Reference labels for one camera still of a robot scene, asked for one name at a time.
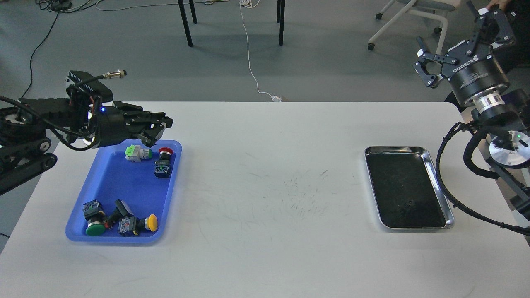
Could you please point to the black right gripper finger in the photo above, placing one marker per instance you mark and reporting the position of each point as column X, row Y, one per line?
column 495, row 28
column 432, row 68

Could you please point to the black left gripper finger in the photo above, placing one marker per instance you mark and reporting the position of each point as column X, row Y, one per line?
column 135, row 115
column 148, row 134

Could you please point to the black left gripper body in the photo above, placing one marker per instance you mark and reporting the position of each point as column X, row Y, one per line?
column 111, row 125

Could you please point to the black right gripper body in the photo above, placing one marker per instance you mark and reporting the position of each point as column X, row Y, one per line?
column 473, row 75

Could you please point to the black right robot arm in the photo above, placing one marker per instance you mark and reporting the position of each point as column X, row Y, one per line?
column 500, row 125

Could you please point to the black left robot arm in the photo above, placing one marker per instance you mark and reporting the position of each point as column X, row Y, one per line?
column 88, row 112

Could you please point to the blue plastic tray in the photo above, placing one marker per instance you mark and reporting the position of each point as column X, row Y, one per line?
column 112, row 177

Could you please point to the silver metal tray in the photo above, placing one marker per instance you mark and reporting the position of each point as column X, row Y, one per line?
column 400, row 174

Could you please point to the green white push button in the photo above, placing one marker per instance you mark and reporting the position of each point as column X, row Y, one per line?
column 137, row 153

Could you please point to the red mushroom push button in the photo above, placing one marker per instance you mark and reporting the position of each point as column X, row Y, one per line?
column 162, row 167

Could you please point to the black cabinet on wheels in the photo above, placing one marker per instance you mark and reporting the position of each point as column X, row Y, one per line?
column 512, row 56

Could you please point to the green mushroom push button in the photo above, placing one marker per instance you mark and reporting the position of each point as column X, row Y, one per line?
column 93, row 212

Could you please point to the yellow mushroom push button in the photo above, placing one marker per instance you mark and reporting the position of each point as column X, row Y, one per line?
column 133, row 226

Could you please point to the black switch block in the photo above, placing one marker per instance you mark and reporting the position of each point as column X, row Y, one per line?
column 121, row 210

